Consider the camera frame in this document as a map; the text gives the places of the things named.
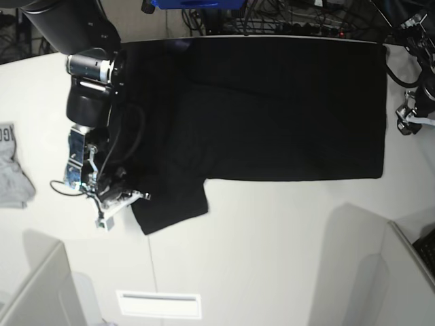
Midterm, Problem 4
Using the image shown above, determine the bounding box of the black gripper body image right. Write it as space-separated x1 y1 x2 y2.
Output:
396 91 434 135

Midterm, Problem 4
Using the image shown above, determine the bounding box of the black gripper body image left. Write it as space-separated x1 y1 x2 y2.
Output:
64 124 150 207

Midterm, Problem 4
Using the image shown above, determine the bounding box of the black T-shirt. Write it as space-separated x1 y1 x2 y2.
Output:
115 37 387 234

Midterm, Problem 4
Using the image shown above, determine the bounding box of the grey folded garment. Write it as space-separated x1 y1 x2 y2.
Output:
1 123 36 209

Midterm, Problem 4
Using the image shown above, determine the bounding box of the black keyboard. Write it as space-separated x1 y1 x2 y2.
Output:
413 230 435 276

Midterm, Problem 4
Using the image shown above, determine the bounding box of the black power strip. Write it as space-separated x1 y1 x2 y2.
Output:
276 23 345 37

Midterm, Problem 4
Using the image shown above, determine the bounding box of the white left partition panel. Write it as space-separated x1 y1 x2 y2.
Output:
1 241 88 325

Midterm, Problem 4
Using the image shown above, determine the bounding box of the white partition panel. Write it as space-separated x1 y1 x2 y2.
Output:
343 222 434 325
1 241 88 325

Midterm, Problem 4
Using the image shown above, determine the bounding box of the white right partition panel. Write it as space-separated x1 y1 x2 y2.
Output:
343 222 434 325

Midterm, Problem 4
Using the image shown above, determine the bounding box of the blue box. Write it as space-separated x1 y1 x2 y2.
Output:
151 0 245 10

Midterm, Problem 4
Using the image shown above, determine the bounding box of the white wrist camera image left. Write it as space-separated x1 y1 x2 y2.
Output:
94 197 133 232

